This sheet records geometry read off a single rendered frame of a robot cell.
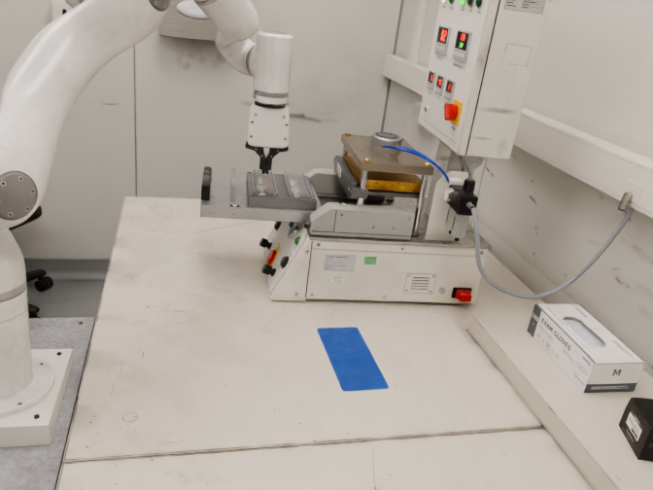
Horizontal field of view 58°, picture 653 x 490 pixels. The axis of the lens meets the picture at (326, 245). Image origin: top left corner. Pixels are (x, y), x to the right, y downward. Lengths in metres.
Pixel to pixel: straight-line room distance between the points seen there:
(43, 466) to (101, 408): 0.14
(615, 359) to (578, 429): 0.19
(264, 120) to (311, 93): 1.49
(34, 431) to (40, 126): 0.47
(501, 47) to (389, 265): 0.56
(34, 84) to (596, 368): 1.11
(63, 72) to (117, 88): 1.85
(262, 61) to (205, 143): 1.54
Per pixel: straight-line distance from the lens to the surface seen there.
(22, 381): 1.12
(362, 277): 1.45
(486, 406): 1.25
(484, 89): 1.39
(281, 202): 1.42
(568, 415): 1.23
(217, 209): 1.41
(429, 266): 1.49
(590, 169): 1.55
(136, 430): 1.09
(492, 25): 1.37
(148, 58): 2.83
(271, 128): 1.44
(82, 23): 1.03
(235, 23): 1.29
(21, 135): 0.96
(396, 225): 1.42
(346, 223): 1.39
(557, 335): 1.36
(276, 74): 1.40
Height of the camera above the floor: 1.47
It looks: 24 degrees down
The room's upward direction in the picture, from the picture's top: 7 degrees clockwise
